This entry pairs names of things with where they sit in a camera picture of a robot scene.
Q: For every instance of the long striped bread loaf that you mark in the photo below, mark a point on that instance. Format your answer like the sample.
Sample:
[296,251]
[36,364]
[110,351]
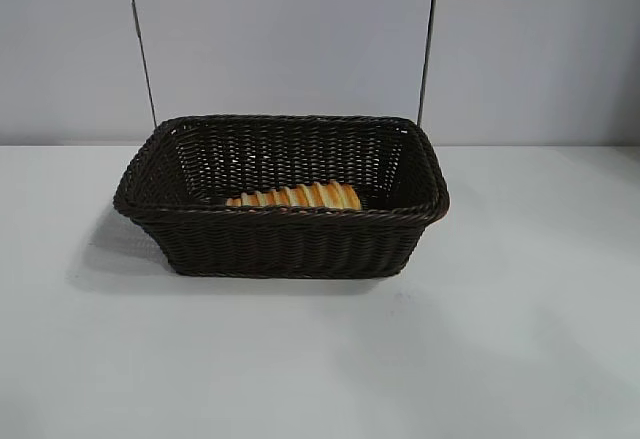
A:
[300,198]

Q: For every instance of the dark brown wicker basket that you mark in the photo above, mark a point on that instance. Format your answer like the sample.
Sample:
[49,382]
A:
[280,249]

